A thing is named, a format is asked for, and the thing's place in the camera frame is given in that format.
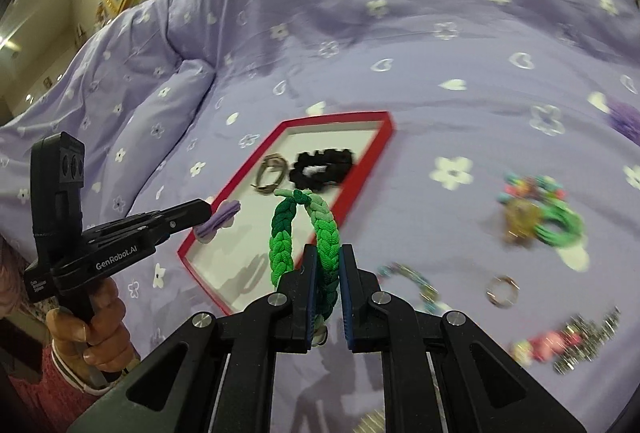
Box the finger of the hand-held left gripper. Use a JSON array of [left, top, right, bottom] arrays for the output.
[[150, 198, 215, 244]]

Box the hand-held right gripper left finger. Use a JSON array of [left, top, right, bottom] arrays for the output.
[[65, 244, 321, 433]]

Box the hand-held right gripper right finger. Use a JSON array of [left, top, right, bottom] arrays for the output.
[[339, 243, 586, 433]]

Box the purple flower hair clip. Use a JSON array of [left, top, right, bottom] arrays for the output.
[[194, 200, 242, 244]]

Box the green braided bracelet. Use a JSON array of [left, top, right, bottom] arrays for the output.
[[269, 188, 343, 344]]

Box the glass bead bracelet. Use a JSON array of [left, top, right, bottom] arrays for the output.
[[377, 263, 441, 309]]

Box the red jewelry box tray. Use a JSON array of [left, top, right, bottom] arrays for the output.
[[177, 112, 396, 316]]

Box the gold ring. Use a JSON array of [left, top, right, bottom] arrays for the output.
[[486, 275, 520, 309]]

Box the amber claw hair clip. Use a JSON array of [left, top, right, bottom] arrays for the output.
[[502, 198, 543, 244]]

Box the white flower charm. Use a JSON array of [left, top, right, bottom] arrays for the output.
[[510, 338, 536, 366]]

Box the pink charm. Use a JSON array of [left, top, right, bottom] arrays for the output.
[[530, 330, 583, 354]]

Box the green hair tie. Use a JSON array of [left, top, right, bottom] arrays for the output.
[[535, 203, 586, 249]]

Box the silver chain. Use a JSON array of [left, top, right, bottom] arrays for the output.
[[552, 308, 621, 374]]

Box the person's left hand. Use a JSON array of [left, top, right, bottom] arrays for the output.
[[47, 278, 138, 381]]

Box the black scrunchie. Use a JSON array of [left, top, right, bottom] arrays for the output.
[[290, 148, 355, 191]]

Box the purple floral bedspread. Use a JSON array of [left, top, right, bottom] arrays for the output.
[[0, 0, 640, 433]]

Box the purple fluffy pompom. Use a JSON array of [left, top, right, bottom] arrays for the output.
[[605, 96, 640, 139]]

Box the watch with olive strap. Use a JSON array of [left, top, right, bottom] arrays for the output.
[[250, 154, 290, 195]]

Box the colourful pastel bead bracelet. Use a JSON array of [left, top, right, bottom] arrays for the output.
[[497, 173, 568, 206]]

